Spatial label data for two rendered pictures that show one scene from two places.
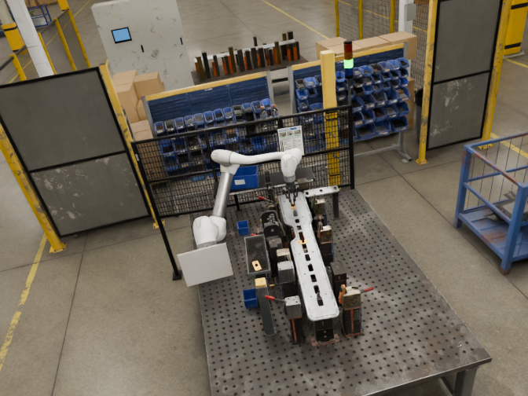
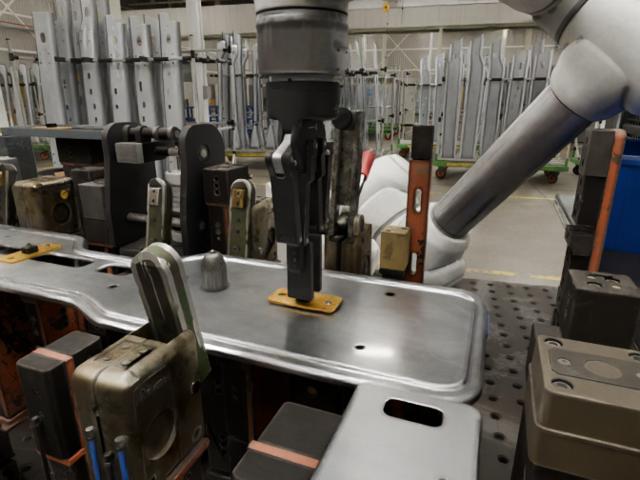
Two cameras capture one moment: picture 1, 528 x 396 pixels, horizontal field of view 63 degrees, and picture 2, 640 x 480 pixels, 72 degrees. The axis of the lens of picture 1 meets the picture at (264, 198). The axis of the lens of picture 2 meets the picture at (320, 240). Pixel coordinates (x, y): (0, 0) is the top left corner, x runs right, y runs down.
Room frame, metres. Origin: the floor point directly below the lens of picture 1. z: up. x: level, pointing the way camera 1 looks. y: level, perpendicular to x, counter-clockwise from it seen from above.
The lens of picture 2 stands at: (3.05, -0.65, 1.23)
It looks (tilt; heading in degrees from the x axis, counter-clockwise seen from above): 18 degrees down; 112
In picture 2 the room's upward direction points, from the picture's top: straight up
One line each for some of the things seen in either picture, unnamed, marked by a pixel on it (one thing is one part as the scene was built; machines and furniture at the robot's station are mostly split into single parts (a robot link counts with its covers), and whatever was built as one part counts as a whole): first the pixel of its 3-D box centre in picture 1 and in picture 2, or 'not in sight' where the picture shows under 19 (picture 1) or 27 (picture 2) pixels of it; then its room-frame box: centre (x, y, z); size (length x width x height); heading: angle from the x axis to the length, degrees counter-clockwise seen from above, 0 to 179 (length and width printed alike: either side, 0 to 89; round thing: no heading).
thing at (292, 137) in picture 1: (291, 141); not in sight; (3.41, -0.32, 1.30); 0.23 x 0.02 x 0.31; 91
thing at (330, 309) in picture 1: (304, 243); (17, 256); (2.37, -0.23, 1.00); 1.38 x 0.22 x 0.02; 1
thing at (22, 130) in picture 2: (256, 254); (84, 131); (2.16, 0.11, 1.16); 0.37 x 0.14 x 0.02; 1
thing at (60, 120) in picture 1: (79, 164); not in sight; (4.31, 1.93, 1.00); 1.34 x 0.14 x 2.00; 97
